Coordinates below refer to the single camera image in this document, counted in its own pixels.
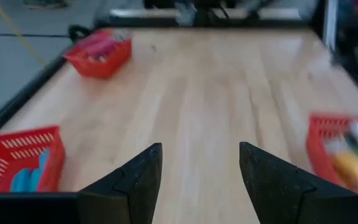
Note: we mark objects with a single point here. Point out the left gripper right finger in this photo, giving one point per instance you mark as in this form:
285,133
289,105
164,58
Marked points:
278,193

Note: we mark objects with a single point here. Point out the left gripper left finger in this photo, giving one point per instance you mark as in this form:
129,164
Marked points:
126,193

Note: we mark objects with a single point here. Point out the blue eraser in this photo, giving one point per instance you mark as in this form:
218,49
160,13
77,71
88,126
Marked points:
42,168
20,182

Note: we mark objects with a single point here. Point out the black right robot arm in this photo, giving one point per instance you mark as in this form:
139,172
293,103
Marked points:
210,7

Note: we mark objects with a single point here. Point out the red plastic basket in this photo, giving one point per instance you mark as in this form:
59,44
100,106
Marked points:
104,67
317,149
26,140

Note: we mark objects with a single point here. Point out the black metal table frame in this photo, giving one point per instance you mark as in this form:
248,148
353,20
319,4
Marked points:
11,102

